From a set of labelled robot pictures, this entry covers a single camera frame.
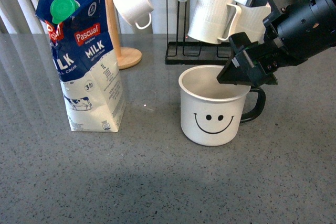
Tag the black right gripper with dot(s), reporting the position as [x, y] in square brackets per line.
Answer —
[254, 64]

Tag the white smiley face mug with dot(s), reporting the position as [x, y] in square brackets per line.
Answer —
[212, 112]

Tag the blue white milk carton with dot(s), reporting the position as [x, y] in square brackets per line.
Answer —
[86, 62]

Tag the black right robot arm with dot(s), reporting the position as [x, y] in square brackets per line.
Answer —
[295, 30]

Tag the white ribbed mug right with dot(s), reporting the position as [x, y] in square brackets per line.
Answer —
[251, 22]

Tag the white ribbed mug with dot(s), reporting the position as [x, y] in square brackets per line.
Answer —
[251, 22]
[214, 21]

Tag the white ribbed mug left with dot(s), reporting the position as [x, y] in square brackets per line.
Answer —
[214, 21]

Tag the wooden mug tree stand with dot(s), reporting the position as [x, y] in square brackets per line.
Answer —
[127, 57]

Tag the black wire mug rack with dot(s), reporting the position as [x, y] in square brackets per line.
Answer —
[181, 50]

